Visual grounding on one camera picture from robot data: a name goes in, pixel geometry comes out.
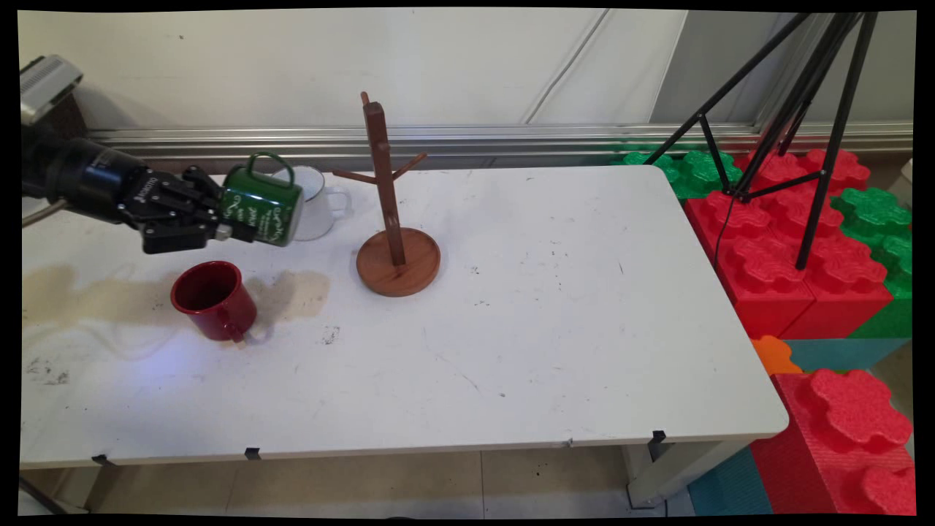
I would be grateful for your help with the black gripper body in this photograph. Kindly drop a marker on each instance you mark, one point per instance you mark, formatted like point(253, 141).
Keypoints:
point(95, 179)

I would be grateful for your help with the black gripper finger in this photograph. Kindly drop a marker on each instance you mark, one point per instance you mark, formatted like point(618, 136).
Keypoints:
point(203, 188)
point(175, 235)

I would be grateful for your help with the green mug with white print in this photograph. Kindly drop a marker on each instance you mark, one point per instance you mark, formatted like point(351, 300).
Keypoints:
point(266, 204)

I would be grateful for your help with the dark brown basket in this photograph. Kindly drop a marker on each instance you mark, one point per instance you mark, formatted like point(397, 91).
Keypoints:
point(71, 117)

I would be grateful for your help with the red enamel mug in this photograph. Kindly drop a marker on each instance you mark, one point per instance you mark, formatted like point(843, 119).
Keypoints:
point(219, 307)

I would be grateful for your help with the white enamel mug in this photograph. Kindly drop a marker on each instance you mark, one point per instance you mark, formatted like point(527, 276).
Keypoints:
point(320, 212)

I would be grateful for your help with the brown wooden mug tree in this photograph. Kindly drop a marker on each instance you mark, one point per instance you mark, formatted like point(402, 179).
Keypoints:
point(398, 272)

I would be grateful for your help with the black table clip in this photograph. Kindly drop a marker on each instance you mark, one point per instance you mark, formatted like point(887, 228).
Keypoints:
point(104, 460)
point(658, 438)
point(253, 454)

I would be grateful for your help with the green foam block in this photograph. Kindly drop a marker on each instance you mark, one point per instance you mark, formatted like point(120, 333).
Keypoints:
point(694, 172)
point(876, 219)

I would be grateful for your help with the grey table leg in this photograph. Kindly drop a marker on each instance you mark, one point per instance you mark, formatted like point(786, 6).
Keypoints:
point(679, 471)

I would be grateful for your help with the large red foam block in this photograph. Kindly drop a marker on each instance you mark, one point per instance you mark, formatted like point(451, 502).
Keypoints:
point(774, 277)

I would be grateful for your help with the orange foam piece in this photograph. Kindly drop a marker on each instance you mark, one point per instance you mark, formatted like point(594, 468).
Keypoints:
point(773, 356)

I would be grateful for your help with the teal foam block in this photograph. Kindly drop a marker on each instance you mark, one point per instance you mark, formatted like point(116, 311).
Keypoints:
point(730, 486)

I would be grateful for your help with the black tripod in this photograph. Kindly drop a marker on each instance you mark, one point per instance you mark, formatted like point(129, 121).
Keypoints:
point(816, 212)

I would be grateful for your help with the teal foam mat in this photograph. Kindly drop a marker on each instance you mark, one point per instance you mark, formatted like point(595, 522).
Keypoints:
point(840, 353)

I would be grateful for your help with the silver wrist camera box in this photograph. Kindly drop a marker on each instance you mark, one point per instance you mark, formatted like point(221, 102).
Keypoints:
point(47, 86)

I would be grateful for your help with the aluminium wall rail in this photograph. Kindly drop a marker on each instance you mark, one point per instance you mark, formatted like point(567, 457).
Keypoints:
point(511, 139)

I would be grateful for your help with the white wall conduit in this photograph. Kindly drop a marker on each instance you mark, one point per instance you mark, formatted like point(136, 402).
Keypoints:
point(566, 66)

